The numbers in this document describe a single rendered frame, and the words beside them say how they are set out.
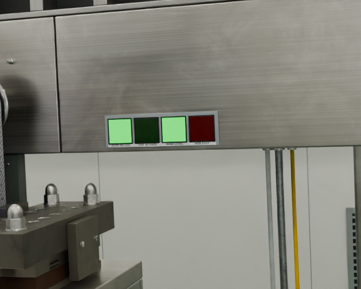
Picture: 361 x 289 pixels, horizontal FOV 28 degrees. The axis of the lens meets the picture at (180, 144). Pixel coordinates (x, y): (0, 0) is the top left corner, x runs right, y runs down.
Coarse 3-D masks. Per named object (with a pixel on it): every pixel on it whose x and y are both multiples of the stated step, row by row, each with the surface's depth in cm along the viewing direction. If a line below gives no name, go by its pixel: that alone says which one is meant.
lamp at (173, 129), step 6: (162, 120) 150; (168, 120) 149; (174, 120) 149; (180, 120) 149; (162, 126) 150; (168, 126) 149; (174, 126) 149; (180, 126) 149; (168, 132) 150; (174, 132) 149; (180, 132) 149; (168, 138) 150; (174, 138) 149; (180, 138) 149
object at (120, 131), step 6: (114, 120) 153; (120, 120) 152; (126, 120) 152; (114, 126) 153; (120, 126) 153; (126, 126) 152; (114, 132) 153; (120, 132) 153; (126, 132) 152; (114, 138) 153; (120, 138) 153; (126, 138) 152
